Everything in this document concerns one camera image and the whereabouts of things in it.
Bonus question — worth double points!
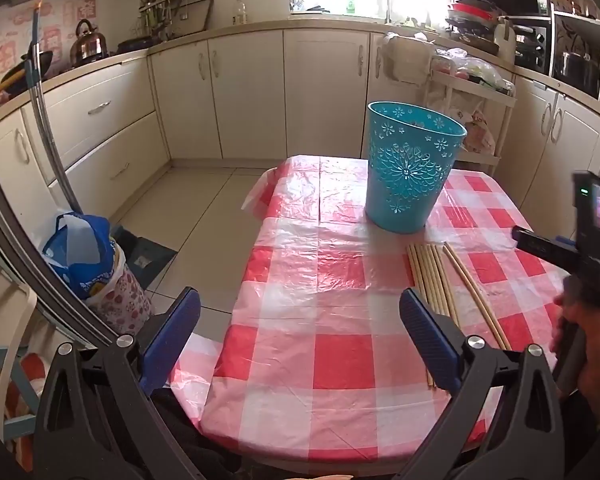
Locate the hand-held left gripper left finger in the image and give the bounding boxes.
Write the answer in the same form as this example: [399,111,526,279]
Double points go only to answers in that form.
[32,286,203,480]

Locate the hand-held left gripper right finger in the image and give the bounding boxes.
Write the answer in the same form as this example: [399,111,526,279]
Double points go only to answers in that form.
[398,286,564,480]

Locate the bundle of wooden chopsticks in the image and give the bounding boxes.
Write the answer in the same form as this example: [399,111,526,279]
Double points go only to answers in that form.
[406,241,513,391]

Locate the teal perforated plastic basket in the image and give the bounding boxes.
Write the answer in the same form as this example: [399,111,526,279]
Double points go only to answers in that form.
[364,101,468,234]

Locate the floral print bag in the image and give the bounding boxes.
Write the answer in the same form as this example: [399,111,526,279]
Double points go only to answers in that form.
[87,250,154,336]

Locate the dark floor crate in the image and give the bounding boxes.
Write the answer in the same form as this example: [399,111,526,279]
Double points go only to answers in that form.
[112,225,179,292]

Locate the red white checked tablecloth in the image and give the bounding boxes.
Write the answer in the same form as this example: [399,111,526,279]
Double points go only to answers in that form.
[172,155,581,463]

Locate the blue white plastic bag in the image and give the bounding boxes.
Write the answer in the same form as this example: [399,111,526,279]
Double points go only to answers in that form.
[42,214,118,301]

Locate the red striped cushion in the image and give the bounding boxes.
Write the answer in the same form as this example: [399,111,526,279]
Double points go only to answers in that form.
[5,354,47,461]

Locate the white storage cart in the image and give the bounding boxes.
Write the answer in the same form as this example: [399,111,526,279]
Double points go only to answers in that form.
[424,70,517,182]

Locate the white snack bag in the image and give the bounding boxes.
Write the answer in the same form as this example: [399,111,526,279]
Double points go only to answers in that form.
[462,110,497,156]

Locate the black cooking pot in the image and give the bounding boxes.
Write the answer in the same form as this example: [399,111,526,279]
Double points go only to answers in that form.
[555,50,600,97]

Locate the black toaster oven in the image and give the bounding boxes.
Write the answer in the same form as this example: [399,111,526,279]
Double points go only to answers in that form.
[509,14,555,75]

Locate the clear plastic bags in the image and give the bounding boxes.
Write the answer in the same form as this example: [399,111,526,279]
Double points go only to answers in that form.
[432,47,516,96]

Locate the white plastic jug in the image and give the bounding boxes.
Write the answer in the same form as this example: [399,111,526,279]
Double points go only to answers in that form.
[494,16,516,61]

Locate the cream kitchen base cabinets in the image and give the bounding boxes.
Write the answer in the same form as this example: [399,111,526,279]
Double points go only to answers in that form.
[0,20,600,271]

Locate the stack of pans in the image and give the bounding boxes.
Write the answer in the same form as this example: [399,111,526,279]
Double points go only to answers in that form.
[445,0,503,56]

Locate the mop with metal pole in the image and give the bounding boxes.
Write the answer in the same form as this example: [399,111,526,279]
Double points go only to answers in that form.
[22,0,84,217]

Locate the white hanging trash bin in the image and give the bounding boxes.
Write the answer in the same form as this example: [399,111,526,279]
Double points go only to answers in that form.
[382,32,434,84]

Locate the black wok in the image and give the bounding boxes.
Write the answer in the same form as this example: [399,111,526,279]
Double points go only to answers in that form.
[0,49,54,97]

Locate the steel kettle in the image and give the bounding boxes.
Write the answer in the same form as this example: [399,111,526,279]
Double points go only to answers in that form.
[70,19,109,64]

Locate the grey metal folding frame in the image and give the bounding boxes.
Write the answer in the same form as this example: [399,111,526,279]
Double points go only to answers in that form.
[0,132,136,353]

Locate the pink patterned wall sticker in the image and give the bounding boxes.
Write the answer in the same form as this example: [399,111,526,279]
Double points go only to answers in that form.
[0,0,99,106]

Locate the wall utensil rack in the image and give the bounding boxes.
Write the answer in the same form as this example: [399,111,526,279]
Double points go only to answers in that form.
[139,0,214,42]

